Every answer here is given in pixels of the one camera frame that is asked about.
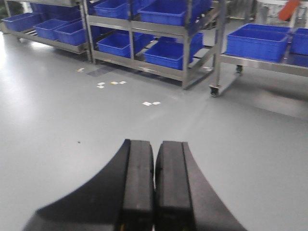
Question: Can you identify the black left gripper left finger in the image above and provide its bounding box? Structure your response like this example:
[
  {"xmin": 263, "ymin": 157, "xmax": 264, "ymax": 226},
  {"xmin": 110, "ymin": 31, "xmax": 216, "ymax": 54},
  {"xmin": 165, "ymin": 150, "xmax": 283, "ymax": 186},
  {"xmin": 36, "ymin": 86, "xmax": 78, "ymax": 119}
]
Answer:
[{"xmin": 23, "ymin": 139, "xmax": 154, "ymax": 231}]

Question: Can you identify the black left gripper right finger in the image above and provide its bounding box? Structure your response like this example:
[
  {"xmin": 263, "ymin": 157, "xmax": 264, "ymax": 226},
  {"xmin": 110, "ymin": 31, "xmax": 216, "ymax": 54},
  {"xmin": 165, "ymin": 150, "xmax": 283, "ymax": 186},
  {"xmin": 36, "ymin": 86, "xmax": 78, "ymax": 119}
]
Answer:
[{"xmin": 155, "ymin": 141, "xmax": 245, "ymax": 231}]

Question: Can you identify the blue crate lower front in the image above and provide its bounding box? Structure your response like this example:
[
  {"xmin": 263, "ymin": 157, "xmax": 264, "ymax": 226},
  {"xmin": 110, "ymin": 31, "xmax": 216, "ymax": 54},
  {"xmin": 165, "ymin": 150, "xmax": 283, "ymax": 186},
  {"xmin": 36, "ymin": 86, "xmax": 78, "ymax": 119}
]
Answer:
[{"xmin": 144, "ymin": 42, "xmax": 184, "ymax": 70}]

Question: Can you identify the blue crate lower left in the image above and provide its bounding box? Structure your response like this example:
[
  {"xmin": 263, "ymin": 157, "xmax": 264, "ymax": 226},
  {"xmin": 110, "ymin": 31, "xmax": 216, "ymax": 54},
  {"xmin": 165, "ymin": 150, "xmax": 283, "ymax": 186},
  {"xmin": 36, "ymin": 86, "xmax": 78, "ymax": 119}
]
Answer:
[{"xmin": 97, "ymin": 30, "xmax": 131, "ymax": 58}]

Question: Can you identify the steel rack middle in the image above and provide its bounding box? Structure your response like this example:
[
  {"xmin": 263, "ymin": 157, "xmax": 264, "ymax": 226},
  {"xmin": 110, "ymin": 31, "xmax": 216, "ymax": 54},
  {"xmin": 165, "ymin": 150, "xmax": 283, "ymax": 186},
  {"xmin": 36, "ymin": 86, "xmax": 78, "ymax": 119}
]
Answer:
[{"xmin": 85, "ymin": 0, "xmax": 227, "ymax": 89}]

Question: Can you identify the steel rack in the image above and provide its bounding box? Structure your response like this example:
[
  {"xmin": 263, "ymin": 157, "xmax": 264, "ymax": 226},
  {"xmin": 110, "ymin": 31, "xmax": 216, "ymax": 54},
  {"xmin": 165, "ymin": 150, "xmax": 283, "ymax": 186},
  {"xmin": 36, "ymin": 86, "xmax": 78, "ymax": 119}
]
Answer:
[
  {"xmin": 2, "ymin": 0, "xmax": 92, "ymax": 62},
  {"xmin": 85, "ymin": 0, "xmax": 227, "ymax": 89}
]

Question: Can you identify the steel wheeled cart right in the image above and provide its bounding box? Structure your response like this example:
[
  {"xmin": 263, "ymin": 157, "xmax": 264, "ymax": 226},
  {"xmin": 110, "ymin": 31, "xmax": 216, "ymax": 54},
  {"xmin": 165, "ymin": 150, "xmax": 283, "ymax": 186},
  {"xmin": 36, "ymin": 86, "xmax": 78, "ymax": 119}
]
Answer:
[{"xmin": 208, "ymin": 0, "xmax": 308, "ymax": 98}]

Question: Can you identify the blue crate left rack right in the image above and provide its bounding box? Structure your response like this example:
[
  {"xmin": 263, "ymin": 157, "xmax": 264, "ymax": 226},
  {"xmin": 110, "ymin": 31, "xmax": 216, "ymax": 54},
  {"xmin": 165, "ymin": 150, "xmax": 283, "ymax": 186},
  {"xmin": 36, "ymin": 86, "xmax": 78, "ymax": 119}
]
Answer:
[{"xmin": 54, "ymin": 20, "xmax": 87, "ymax": 46}]

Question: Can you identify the blue crate rack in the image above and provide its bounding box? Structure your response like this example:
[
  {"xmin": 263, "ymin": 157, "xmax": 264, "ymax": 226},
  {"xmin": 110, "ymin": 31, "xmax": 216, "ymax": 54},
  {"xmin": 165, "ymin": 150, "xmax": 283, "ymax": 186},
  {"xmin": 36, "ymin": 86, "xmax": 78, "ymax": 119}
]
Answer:
[
  {"xmin": 33, "ymin": 19, "xmax": 69, "ymax": 40},
  {"xmin": 54, "ymin": 20, "xmax": 87, "ymax": 46}
]

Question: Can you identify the blue stacked crate on cart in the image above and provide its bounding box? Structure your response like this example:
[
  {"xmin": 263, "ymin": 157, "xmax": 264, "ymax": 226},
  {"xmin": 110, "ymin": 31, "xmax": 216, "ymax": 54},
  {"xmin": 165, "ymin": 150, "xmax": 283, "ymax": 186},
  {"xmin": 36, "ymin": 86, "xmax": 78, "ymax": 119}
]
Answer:
[{"xmin": 225, "ymin": 24, "xmax": 292, "ymax": 62}]

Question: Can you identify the blue crate left rack middle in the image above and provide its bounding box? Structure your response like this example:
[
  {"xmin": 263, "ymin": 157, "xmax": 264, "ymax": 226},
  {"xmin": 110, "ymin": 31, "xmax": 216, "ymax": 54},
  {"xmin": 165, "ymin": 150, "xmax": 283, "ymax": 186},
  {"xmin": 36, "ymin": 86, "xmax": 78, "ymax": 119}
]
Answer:
[{"xmin": 33, "ymin": 19, "xmax": 69, "ymax": 40}]

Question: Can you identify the steel rack left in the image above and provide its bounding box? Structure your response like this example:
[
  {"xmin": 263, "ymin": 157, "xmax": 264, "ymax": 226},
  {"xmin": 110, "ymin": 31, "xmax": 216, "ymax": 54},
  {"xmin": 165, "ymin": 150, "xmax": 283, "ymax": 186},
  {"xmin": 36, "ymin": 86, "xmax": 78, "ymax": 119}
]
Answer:
[{"xmin": 2, "ymin": 0, "xmax": 92, "ymax": 62}]

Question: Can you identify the blue crate upper front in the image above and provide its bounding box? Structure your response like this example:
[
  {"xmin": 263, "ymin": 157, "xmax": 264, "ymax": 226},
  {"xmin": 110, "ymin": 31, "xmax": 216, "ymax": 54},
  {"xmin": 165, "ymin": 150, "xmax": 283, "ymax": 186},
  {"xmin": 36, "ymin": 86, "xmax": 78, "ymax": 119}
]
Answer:
[{"xmin": 138, "ymin": 0, "xmax": 186, "ymax": 26}]

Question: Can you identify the blue crate upper left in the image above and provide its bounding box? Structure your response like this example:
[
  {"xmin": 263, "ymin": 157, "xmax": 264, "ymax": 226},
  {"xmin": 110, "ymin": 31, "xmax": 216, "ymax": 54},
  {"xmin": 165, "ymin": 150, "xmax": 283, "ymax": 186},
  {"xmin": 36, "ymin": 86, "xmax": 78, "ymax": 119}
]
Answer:
[{"xmin": 94, "ymin": 0, "xmax": 129, "ymax": 19}]

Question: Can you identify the blue crate cart right edge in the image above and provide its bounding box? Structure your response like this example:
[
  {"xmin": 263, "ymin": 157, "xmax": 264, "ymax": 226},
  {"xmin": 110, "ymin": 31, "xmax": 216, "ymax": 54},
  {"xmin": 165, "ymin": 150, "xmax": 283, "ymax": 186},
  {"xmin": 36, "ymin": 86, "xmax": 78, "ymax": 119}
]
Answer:
[{"xmin": 290, "ymin": 27, "xmax": 308, "ymax": 55}]

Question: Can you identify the blue crate far left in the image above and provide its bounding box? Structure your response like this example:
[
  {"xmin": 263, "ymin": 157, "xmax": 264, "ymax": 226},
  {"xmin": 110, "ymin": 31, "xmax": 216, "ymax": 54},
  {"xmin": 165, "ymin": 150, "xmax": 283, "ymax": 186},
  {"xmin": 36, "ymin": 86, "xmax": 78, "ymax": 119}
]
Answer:
[{"xmin": 3, "ymin": 13, "xmax": 42, "ymax": 32}]

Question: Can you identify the orange object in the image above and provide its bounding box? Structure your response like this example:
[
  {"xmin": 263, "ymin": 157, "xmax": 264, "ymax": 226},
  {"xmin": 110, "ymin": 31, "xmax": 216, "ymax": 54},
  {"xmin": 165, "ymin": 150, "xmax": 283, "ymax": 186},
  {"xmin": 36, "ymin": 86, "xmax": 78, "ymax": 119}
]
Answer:
[{"xmin": 278, "ymin": 0, "xmax": 301, "ymax": 21}]

